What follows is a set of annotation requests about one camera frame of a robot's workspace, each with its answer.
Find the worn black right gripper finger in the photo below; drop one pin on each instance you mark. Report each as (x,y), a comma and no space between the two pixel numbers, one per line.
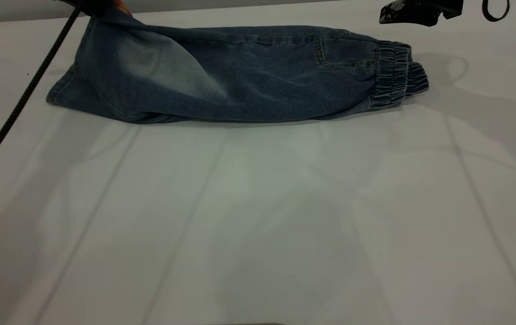
(420,11)

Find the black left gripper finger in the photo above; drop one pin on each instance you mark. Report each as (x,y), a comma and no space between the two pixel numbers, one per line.
(98,6)

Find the blue denim jeans basketball print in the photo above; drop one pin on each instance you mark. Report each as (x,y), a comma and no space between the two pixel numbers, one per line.
(262,76)

